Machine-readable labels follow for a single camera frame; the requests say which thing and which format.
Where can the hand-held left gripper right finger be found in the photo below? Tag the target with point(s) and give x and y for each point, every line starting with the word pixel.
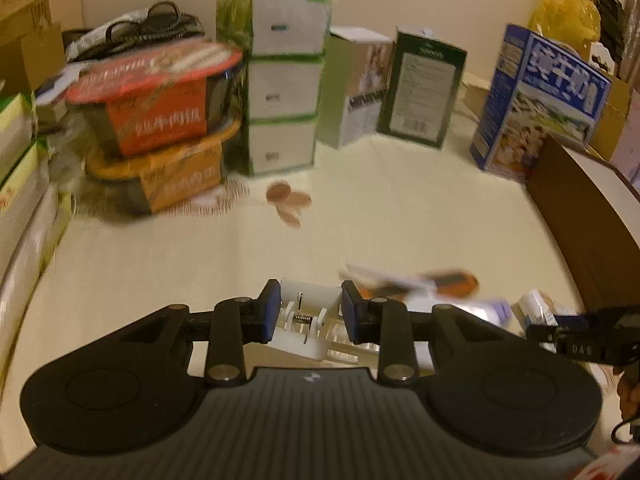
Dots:
pixel 350 312

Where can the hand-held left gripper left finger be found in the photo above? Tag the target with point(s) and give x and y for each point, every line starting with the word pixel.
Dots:
pixel 271 310

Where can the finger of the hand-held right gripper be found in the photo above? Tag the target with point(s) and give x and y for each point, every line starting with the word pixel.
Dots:
pixel 570 321
pixel 542 334

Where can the white plastic spring clip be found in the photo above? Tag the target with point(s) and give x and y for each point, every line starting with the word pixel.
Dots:
pixel 305 310

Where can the lavender squeeze tube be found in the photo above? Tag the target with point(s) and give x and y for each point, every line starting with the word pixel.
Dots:
pixel 482 310

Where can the orange utility knife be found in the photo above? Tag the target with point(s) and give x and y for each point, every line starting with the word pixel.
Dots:
pixel 450 282

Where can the person's right hand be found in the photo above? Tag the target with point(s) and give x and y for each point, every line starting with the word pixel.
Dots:
pixel 629 392

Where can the clear plastic case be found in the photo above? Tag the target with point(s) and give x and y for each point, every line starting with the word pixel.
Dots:
pixel 537 305

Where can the red white printed cloth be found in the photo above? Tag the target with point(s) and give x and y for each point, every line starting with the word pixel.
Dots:
pixel 615 465

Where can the orange instant meal bowl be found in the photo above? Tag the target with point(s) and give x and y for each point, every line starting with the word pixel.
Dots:
pixel 175 175

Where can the blue milk carton box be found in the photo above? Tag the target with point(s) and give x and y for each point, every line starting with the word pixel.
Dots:
pixel 535 110

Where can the light green product box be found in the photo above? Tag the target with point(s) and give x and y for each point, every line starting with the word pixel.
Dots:
pixel 350 95

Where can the yellow-brown cardboard carton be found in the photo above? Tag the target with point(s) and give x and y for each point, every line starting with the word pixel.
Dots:
pixel 615 105

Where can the dark green product box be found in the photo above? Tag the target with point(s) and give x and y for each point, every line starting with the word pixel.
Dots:
pixel 420 90

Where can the red instant meal bowl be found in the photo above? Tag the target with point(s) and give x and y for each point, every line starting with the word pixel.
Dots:
pixel 150 105

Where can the stack of packaged rice bags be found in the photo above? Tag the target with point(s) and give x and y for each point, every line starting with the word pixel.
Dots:
pixel 20 200

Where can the yellow plastic bag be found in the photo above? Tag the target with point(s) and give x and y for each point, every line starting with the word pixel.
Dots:
pixel 567 20

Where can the black folding rack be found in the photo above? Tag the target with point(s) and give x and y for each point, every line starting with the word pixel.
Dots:
pixel 615 0

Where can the brown corrugated cardboard box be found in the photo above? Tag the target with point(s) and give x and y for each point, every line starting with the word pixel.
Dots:
pixel 25 35

